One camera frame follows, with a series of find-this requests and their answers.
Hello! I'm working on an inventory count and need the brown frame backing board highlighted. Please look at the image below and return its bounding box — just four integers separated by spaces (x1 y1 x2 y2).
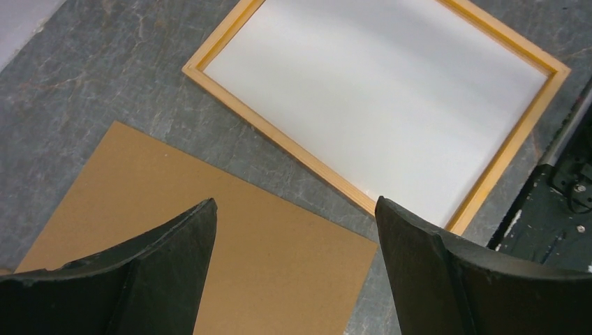
17 122 377 334

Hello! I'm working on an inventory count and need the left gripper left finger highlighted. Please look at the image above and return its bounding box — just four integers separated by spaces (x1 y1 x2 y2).
1 199 217 334

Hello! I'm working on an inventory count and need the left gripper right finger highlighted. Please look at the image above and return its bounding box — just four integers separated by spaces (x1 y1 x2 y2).
375 197 591 334

